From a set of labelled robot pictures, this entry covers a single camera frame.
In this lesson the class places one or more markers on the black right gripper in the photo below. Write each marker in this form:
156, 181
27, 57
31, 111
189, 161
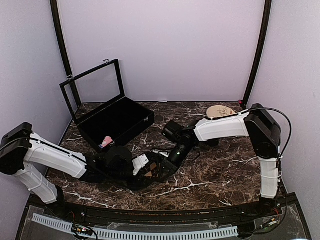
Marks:
171, 166

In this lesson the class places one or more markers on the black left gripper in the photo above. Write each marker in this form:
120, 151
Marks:
137, 184

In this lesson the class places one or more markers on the pink teal patterned sock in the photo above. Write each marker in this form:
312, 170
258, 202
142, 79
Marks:
107, 140

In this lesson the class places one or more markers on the brown argyle sock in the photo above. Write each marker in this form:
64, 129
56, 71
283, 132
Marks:
153, 171

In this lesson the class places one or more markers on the black storage box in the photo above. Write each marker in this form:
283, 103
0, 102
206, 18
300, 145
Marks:
122, 121

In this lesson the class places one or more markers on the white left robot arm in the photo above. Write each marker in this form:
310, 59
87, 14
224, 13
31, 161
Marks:
21, 148

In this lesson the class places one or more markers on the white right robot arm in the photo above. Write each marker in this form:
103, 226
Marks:
255, 123

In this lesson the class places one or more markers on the black box glass lid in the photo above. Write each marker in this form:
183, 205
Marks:
101, 84

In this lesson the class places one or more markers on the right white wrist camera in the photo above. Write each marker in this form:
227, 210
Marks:
161, 152

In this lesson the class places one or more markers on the white slotted cable duct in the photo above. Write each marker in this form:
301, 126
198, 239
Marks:
133, 232

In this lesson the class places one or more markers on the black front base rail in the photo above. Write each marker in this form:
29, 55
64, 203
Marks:
234, 215

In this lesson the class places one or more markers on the right black frame post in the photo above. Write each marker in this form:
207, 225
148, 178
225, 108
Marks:
258, 53

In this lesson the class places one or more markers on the black frame post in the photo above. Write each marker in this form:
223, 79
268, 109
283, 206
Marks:
258, 53
60, 38

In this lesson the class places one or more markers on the left black frame post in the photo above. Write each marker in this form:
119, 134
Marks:
60, 38

